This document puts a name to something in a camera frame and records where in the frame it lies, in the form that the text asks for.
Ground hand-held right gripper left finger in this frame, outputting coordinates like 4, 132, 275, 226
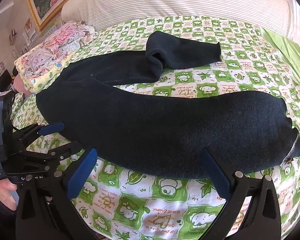
16, 148, 98, 240

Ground paper wall chart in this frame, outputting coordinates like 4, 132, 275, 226
23, 18, 38, 45

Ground black monitor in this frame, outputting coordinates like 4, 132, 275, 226
0, 69, 12, 93

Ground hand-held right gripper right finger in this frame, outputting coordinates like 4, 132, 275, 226
201, 147, 282, 240

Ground black pants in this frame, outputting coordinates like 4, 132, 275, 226
36, 31, 300, 180

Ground green printed bed sheet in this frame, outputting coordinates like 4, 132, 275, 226
11, 15, 300, 240

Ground plain green cloth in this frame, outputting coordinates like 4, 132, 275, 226
261, 26, 300, 85

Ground pink pillow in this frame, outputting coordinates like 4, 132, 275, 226
14, 77, 32, 95

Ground yellow printed pillow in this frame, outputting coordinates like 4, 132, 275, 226
14, 54, 74, 94

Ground floral pillow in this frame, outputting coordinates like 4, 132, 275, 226
17, 21, 98, 80

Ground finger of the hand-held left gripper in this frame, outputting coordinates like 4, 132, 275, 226
13, 122, 66, 151
4, 141, 83, 178

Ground person's left hand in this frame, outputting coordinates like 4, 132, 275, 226
0, 181, 17, 213

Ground white striped headboard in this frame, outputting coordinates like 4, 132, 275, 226
61, 0, 298, 40

